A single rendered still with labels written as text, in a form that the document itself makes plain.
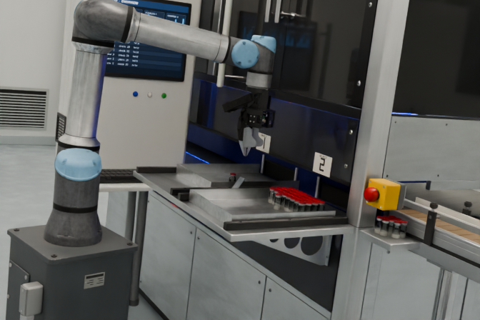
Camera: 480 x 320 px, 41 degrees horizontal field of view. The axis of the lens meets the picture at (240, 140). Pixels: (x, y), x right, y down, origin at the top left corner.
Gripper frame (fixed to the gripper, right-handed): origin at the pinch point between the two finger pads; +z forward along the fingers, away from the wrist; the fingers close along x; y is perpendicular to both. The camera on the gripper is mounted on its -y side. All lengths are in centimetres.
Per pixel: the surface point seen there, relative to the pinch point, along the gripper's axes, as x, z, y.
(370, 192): -2.6, 2.1, 43.5
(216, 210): -24.2, 12.6, 9.7
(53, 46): 286, -1, -443
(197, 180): 0.9, 13.3, -17.0
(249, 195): 1.7, 13.4, 3.1
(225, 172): 25.4, 14.5, -23.5
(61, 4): 290, -46, -442
